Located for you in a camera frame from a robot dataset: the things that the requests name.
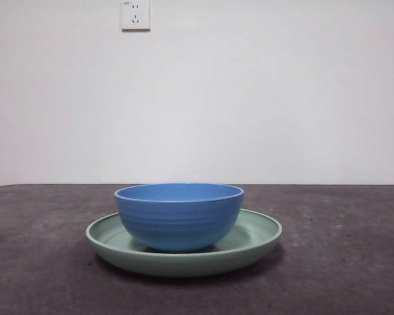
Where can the blue ribbed bowl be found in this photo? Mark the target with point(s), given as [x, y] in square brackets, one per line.
[177, 226]

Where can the white wall socket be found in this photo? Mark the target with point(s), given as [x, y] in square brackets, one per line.
[136, 16]

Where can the green round plate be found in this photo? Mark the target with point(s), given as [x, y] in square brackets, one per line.
[184, 265]

